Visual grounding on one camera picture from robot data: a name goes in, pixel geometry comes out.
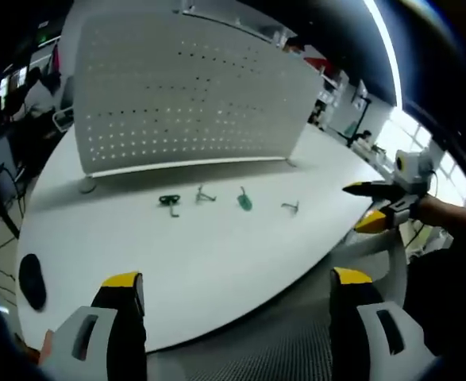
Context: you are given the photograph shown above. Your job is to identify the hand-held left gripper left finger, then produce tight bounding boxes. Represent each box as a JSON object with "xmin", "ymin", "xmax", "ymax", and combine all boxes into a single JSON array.
[{"xmin": 41, "ymin": 271, "xmax": 148, "ymax": 381}]

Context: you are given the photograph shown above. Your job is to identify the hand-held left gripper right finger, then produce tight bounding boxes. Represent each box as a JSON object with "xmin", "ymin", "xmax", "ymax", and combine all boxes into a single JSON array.
[{"xmin": 329, "ymin": 266, "xmax": 437, "ymax": 381}]

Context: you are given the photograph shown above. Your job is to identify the metal hook assembly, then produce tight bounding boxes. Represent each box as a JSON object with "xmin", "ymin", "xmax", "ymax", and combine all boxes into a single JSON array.
[
  {"xmin": 194, "ymin": 184, "xmax": 218, "ymax": 204},
  {"xmin": 280, "ymin": 199, "xmax": 301, "ymax": 216}
]

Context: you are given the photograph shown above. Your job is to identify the person's left hand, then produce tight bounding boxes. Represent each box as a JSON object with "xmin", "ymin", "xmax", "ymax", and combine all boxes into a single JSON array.
[{"xmin": 37, "ymin": 328, "xmax": 56, "ymax": 366}]

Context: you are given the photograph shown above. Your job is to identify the black floor stand with screen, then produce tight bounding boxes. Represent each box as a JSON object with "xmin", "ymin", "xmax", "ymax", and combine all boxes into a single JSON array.
[{"xmin": 344, "ymin": 79, "xmax": 373, "ymax": 148}]

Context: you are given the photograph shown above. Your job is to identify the black round desk grommet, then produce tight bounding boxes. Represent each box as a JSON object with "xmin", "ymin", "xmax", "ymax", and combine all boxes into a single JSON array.
[{"xmin": 17, "ymin": 253, "xmax": 48, "ymax": 311}]

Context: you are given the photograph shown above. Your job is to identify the person's dark clothed torso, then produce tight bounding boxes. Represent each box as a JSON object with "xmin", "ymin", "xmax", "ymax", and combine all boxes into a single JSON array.
[{"xmin": 403, "ymin": 221, "xmax": 466, "ymax": 360}]

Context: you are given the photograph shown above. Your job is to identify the ceiling light strip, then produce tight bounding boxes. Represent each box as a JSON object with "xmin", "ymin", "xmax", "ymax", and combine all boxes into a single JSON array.
[{"xmin": 362, "ymin": 0, "xmax": 405, "ymax": 110}]

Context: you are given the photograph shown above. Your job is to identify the white perforated partition panel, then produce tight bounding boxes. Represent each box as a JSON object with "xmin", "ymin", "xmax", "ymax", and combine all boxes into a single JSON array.
[{"xmin": 72, "ymin": 6, "xmax": 324, "ymax": 194}]

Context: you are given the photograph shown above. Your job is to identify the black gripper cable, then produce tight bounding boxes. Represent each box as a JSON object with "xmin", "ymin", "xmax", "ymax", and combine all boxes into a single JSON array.
[{"xmin": 426, "ymin": 168, "xmax": 441, "ymax": 198}]

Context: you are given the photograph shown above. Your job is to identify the black cables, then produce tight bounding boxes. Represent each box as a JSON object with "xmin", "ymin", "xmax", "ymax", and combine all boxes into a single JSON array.
[{"xmin": 0, "ymin": 161, "xmax": 29, "ymax": 310}]

